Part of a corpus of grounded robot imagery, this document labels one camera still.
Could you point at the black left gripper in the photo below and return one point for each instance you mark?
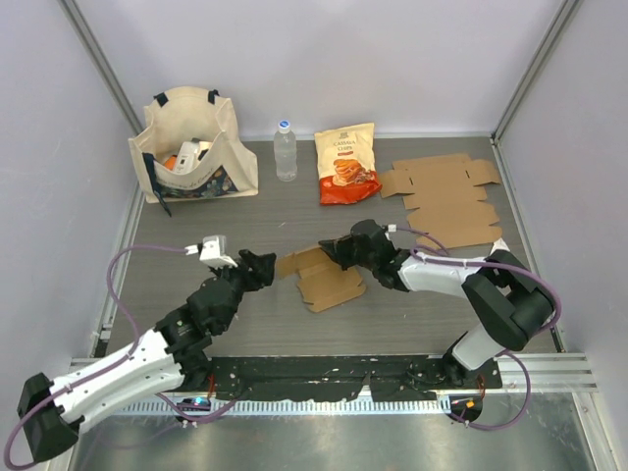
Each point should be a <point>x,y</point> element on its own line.
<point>262,272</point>

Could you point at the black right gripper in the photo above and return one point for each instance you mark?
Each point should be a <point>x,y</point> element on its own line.
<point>338,251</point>

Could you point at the small brown cardboard box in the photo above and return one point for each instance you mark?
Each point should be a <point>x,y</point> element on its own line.
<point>323,284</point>

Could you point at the white paper scrap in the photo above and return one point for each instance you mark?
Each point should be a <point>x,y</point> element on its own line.
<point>500,244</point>

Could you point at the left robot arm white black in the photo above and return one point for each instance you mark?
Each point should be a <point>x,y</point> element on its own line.
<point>55,412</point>

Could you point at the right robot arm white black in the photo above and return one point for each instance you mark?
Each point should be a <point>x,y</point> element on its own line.
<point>512,304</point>

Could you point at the large flat cardboard box blank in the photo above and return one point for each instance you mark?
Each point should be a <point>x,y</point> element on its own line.
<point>446,197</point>

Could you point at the white box in tote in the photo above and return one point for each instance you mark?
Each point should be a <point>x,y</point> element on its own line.
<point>190,155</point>

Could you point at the cassava chips bag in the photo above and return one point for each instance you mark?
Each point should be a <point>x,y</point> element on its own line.
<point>346,164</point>

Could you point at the clear plastic water bottle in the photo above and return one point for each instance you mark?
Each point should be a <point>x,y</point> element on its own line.
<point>285,152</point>

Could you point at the orange item in tote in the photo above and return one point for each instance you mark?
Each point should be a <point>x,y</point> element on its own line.
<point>171,162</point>

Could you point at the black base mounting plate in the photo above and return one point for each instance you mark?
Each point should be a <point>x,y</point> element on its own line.
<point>338,378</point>

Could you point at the beige canvas tote bag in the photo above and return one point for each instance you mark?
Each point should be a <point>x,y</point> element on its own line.
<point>180,114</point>

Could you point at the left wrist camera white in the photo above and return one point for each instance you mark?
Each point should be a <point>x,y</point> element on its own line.
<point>211,251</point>

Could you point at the slotted cable duct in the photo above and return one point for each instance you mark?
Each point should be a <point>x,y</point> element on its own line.
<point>363,405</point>

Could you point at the aluminium frame rail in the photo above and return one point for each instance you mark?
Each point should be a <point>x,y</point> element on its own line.
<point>548,373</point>

